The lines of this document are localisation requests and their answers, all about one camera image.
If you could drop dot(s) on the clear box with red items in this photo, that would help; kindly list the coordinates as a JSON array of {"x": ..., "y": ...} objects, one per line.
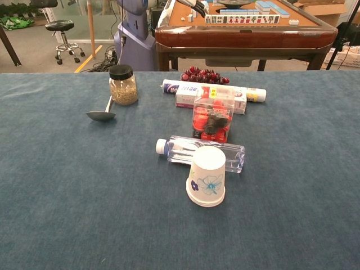
[{"x": 213, "y": 115}]

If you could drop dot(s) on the clear plastic water bottle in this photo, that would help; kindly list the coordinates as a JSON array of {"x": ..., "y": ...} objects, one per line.
[{"x": 180, "y": 153}]

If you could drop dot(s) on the white rectangular carton box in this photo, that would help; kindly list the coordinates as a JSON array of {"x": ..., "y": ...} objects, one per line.
[{"x": 184, "y": 100}]

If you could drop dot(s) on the cardboard box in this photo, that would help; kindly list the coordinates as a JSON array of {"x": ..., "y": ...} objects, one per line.
[{"x": 320, "y": 11}]

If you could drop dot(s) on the white floral paper cup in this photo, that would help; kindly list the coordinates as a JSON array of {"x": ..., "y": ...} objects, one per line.
[{"x": 206, "y": 180}]

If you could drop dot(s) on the red grape bunch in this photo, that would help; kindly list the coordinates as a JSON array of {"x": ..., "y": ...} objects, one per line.
[{"x": 202, "y": 76}]

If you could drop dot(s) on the glass jar with black lid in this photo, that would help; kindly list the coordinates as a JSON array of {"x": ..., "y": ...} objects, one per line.
[{"x": 123, "y": 90}]

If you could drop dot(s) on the metal soup ladle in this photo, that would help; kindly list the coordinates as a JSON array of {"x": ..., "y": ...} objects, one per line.
[{"x": 101, "y": 116}]

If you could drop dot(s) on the blue velvet tablecloth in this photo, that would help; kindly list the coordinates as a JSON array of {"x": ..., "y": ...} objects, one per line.
[{"x": 84, "y": 182}]

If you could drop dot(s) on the brown mahjong table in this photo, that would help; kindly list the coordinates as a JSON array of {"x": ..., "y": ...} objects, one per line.
[{"x": 244, "y": 39}]

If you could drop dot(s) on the row of mahjong tiles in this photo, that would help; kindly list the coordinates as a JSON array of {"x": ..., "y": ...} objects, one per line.
[{"x": 242, "y": 19}]

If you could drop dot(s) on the wooden pole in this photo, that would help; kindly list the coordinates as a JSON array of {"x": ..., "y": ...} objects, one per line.
[{"x": 91, "y": 28}]

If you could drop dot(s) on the blue mahjong tile stack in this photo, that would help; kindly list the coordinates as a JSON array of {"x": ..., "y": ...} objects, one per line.
[{"x": 270, "y": 8}]

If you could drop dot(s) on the black round stool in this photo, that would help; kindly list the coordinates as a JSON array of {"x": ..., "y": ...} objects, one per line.
[{"x": 63, "y": 26}]

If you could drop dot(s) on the single white mahjong tile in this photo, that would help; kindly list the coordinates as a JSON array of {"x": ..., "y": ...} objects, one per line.
[{"x": 293, "y": 22}]

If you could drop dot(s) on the white plastic crate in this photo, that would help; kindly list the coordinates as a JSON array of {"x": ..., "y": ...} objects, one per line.
[{"x": 344, "y": 57}]

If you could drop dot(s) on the black tripod stand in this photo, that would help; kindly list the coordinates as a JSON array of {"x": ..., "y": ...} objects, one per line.
[{"x": 341, "y": 33}]

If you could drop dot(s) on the black table leg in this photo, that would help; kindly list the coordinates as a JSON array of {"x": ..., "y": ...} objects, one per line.
[{"x": 9, "y": 47}]

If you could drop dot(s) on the green bag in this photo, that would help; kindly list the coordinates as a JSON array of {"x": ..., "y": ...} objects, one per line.
[{"x": 14, "y": 22}]

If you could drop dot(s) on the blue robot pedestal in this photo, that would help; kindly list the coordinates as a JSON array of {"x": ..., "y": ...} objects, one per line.
[{"x": 135, "y": 42}]

